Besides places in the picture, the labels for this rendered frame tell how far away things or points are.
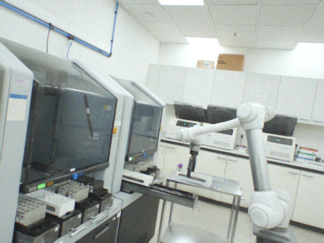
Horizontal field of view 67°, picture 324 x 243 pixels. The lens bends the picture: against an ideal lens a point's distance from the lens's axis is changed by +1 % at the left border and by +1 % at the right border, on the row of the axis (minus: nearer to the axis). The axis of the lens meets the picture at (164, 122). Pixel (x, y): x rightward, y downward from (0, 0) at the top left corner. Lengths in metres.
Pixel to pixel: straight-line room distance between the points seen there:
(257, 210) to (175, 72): 3.36
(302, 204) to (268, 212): 2.64
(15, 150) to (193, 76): 3.68
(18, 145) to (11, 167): 0.08
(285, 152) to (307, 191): 0.60
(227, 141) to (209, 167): 0.50
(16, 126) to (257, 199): 1.28
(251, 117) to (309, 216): 2.86
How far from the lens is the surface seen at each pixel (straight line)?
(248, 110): 1.55
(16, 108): 1.04
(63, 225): 1.27
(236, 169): 4.02
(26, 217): 1.20
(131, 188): 1.84
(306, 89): 4.35
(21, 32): 2.50
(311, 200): 4.18
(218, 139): 3.99
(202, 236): 2.51
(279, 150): 4.00
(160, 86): 4.56
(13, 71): 1.02
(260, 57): 4.73
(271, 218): 1.57
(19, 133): 1.06
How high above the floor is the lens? 1.37
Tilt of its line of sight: 3 degrees down
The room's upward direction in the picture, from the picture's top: 9 degrees clockwise
